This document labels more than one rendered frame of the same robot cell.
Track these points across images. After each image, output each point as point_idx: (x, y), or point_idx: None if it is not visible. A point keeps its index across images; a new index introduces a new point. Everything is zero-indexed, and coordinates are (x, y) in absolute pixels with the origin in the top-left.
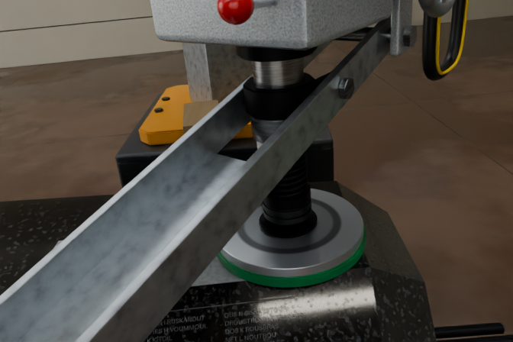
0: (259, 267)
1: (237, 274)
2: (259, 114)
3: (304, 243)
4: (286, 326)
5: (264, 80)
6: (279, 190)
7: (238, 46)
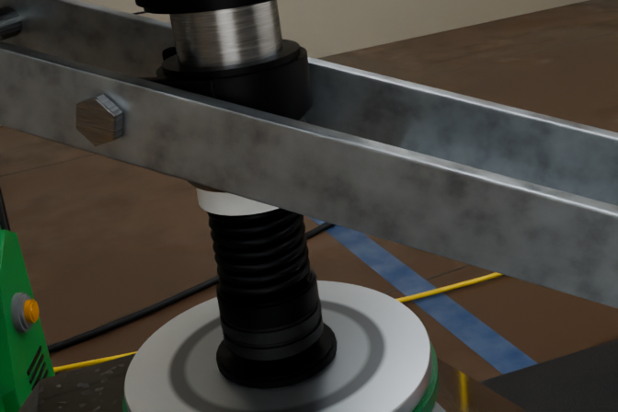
0: (430, 347)
1: (432, 405)
2: (308, 102)
3: (340, 320)
4: (457, 397)
5: (279, 39)
6: (308, 260)
7: None
